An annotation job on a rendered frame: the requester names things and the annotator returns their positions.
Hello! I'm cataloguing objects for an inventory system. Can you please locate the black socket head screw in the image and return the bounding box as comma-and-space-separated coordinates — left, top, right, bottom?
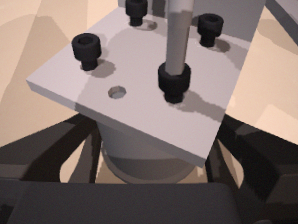
125, 0, 148, 27
158, 61, 191, 104
197, 13, 224, 48
71, 33, 102, 72

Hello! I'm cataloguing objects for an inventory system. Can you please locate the blue electric screwdriver barrel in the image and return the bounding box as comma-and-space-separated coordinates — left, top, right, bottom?
165, 0, 195, 75

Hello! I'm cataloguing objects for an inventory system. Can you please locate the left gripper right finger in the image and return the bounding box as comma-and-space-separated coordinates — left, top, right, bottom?
205, 113, 298, 224

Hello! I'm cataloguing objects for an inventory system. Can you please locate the grey metal bracket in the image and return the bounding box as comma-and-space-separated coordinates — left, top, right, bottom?
25, 0, 266, 169

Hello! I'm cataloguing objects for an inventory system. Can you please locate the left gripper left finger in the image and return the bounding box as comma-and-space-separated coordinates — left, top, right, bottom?
0, 113, 102, 183

